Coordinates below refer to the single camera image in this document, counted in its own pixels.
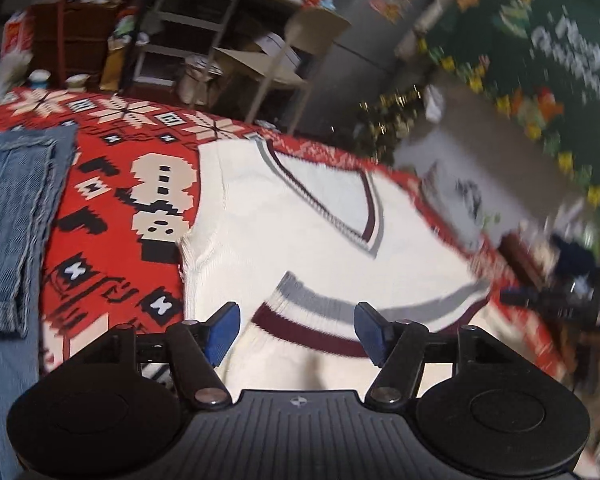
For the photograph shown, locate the white laundry bag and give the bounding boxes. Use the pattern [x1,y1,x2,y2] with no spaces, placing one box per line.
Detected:
[182,55,218,106]

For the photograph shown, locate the white knit vest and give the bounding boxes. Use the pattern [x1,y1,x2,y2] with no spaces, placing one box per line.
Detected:
[177,139,493,401]

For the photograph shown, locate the small Christmas tree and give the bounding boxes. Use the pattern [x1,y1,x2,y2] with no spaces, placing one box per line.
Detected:
[355,87,426,161]

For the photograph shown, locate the white hanging cloth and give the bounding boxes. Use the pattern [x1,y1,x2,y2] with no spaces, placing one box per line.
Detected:
[422,85,446,121]

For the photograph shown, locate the dark blue knit hat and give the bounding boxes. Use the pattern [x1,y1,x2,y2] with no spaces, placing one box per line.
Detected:
[552,235,598,281]

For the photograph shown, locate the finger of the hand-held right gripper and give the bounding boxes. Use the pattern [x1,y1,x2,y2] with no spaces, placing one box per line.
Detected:
[500,286,571,309]

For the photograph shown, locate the blue jeans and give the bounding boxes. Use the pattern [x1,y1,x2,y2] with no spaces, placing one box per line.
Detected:
[0,124,78,480]

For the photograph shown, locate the red broom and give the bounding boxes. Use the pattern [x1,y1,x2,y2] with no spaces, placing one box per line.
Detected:
[55,0,68,88]

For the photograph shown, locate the red white carton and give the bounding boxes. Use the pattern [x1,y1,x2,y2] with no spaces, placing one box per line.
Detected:
[0,10,36,58]

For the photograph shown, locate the beige plastic chair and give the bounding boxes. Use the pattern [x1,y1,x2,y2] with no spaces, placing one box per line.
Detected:
[212,7,353,136]

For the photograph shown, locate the grey refrigerator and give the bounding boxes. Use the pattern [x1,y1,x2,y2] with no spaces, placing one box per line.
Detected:
[300,0,431,76]

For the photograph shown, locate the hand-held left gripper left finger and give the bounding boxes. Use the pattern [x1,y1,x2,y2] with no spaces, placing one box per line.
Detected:
[96,301,242,411]

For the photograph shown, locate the red patterned blanket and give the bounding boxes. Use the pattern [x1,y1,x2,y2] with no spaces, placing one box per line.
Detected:
[0,87,581,396]

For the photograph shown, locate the green Christmas wall banner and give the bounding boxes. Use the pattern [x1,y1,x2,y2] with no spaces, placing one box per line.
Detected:
[415,0,600,221]

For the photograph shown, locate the wooden drawer chest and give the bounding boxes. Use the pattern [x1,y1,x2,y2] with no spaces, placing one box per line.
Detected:
[30,2,116,86]

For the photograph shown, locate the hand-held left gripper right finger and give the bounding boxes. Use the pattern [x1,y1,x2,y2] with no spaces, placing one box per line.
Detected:
[353,301,507,411]

